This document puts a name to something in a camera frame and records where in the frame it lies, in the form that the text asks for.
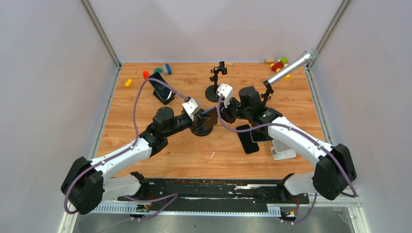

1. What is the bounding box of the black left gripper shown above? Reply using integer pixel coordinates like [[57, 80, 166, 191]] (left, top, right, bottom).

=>
[[164, 110, 209, 137]]

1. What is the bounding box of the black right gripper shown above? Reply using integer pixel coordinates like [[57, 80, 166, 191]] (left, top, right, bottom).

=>
[[218, 95, 253, 124]]

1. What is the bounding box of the blue phone black screen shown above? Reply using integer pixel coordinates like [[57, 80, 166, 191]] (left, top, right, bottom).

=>
[[203, 107, 218, 129]]

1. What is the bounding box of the black round-base clamp stand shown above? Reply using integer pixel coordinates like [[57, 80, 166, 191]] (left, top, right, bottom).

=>
[[205, 61, 227, 102]]

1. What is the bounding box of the teal phone black screen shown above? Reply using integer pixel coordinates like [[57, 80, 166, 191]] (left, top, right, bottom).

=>
[[149, 73, 171, 95]]

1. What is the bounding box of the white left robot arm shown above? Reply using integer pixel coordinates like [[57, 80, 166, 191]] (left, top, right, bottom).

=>
[[60, 105, 217, 215]]

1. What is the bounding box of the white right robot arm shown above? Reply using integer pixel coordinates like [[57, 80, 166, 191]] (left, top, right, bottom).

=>
[[216, 83, 358, 203]]

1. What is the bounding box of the silver aluminium phone stand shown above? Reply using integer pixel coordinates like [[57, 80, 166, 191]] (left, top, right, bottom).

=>
[[271, 139, 296, 161]]

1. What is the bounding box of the black mini tripod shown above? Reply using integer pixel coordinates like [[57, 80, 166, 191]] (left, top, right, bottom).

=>
[[260, 84, 274, 105]]

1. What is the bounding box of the blue white block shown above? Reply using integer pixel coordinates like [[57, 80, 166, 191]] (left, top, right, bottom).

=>
[[162, 64, 172, 76]]

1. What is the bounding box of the teal block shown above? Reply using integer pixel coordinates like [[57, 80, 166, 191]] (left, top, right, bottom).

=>
[[154, 67, 163, 73]]

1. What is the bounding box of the red block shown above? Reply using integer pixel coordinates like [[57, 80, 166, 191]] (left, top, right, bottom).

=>
[[142, 70, 149, 80]]

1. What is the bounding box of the red toy car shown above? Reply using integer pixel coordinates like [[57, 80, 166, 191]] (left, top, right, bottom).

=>
[[270, 57, 288, 72]]

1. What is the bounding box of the yellow block left side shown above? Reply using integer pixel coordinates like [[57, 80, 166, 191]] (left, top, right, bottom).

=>
[[124, 79, 133, 87]]

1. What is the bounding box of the silver microphone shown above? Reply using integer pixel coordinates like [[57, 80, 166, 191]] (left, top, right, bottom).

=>
[[263, 49, 318, 88]]

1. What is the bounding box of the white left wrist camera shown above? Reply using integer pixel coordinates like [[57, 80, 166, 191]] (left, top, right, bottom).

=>
[[182, 99, 201, 121]]

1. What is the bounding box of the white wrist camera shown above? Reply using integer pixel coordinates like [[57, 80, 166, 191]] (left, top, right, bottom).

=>
[[182, 99, 201, 121], [216, 83, 234, 108]]

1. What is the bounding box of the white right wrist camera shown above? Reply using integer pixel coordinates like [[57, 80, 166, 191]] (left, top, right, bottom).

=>
[[216, 83, 234, 108]]

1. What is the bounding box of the black phone dark frame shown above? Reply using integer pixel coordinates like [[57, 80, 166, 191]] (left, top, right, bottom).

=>
[[237, 131, 259, 154]]

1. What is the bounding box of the black phone silver frame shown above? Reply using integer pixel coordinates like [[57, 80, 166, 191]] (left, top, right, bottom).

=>
[[250, 128, 273, 143]]

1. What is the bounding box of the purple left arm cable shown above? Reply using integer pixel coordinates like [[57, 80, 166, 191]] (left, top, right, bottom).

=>
[[63, 78, 190, 222]]

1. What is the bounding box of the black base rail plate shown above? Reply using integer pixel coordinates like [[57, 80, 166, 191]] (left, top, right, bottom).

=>
[[131, 178, 309, 205]]

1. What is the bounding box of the white slotted cable duct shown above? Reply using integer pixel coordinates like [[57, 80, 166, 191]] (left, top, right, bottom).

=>
[[93, 203, 282, 216]]

